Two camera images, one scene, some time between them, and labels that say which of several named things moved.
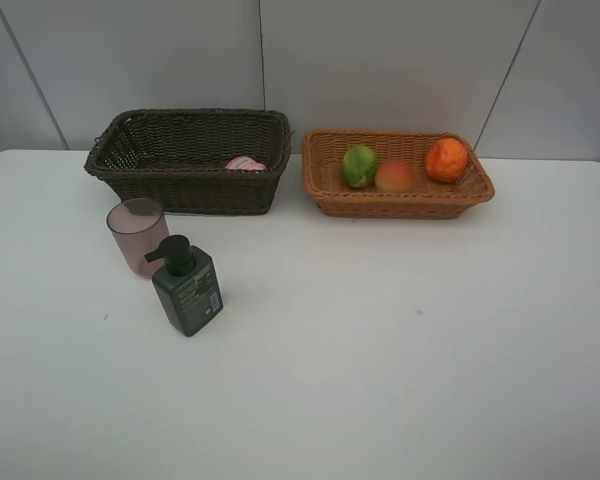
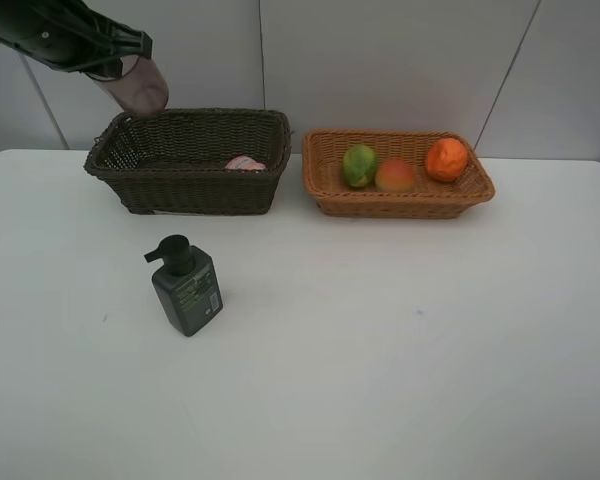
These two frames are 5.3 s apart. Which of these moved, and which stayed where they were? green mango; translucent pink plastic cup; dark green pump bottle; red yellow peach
Moved: translucent pink plastic cup
Stayed: dark green pump bottle; red yellow peach; green mango
